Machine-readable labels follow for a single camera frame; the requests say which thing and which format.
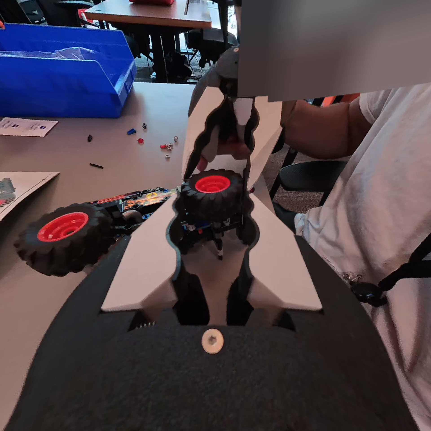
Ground person's right forearm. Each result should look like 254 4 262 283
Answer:
281 98 372 159

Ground small loose lego pieces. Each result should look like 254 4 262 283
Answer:
87 123 180 169

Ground black chair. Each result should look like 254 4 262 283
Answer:
269 160 350 211

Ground white printed paper slip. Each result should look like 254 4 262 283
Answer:
0 117 58 137

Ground blue plastic bin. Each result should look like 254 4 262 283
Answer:
0 23 137 118

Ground black tyre red rim wheel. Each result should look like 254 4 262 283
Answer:
177 168 251 223
13 202 116 277

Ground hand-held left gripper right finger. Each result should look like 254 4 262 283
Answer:
247 194 323 312

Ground lego monster truck model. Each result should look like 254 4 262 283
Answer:
89 187 256 261

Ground lego instruction booklet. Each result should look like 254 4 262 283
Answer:
0 172 60 223

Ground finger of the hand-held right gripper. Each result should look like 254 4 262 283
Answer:
247 97 283 193
182 86 230 180

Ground brown wooden table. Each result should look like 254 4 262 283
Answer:
84 0 213 83

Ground clear plastic bag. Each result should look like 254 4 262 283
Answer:
0 46 99 63

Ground person's right hand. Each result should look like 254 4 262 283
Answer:
197 142 252 171

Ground black strap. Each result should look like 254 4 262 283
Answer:
379 241 431 293

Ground black round clip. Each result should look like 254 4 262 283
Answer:
350 281 388 308

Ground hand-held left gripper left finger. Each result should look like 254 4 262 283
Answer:
101 195 181 312

